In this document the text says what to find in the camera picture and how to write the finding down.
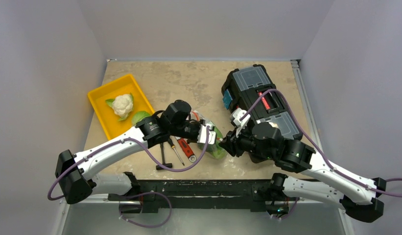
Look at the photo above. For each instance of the pale green cabbage toy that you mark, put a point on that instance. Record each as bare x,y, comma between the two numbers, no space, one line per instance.
139,116

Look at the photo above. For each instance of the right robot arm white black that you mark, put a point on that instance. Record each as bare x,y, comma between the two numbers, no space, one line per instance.
354,194

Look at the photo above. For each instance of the yellow plastic tray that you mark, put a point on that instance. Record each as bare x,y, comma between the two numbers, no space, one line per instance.
110,122

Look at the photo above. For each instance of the green pepper toy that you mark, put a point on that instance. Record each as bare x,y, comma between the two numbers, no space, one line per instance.
216,151

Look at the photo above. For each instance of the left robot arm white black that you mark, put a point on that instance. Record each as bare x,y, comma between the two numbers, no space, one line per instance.
77,174

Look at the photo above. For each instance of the black T-handle tool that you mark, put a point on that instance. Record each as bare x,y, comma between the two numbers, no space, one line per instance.
164,163

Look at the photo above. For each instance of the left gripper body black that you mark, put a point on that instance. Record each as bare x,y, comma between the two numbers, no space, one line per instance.
189,130

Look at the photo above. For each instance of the black yellow screwdriver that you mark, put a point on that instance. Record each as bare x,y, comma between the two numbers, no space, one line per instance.
172,145

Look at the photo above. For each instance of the aluminium frame rail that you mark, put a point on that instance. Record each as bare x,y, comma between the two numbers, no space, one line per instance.
199,83

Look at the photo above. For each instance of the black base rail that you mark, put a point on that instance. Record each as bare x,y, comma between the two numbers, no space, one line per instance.
148,196

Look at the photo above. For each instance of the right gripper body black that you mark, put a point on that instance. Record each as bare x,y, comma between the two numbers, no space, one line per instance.
233,145

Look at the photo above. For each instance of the white cauliflower toy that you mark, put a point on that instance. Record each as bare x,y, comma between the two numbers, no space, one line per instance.
122,105

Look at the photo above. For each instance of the black toolbox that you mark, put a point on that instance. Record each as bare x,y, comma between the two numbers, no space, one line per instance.
252,87

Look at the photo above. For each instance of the red adjustable wrench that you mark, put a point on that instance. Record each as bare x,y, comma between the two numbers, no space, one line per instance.
186,149

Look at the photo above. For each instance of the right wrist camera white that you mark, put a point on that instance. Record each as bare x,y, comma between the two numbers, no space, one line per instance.
239,119

